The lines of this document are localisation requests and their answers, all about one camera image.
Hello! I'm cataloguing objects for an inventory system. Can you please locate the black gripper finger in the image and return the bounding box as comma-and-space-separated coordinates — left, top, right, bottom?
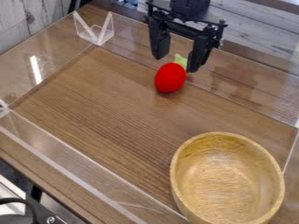
186, 36, 212, 73
148, 18, 170, 60

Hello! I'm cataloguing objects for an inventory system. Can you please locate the red felt strawberry toy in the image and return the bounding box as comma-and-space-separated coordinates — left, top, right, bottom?
153, 54, 186, 93

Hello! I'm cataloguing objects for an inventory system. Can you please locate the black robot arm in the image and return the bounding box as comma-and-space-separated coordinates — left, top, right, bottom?
145, 0, 228, 73

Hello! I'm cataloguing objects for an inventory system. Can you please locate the clear acrylic corner bracket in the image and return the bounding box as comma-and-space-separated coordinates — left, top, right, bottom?
72, 11, 114, 46

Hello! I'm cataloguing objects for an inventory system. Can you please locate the black cable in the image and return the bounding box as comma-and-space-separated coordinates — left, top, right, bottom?
0, 197, 40, 224

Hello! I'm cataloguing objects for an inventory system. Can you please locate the oval wooden bowl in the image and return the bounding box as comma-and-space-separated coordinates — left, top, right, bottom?
169, 132, 285, 224

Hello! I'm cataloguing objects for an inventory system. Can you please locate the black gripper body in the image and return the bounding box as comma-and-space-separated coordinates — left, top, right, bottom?
145, 1, 228, 40

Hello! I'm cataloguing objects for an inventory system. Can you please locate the black table leg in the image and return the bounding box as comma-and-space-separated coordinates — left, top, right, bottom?
30, 185, 42, 202

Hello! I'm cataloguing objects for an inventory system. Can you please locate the clear acrylic tray wall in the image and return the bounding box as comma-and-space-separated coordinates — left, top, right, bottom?
0, 6, 299, 224

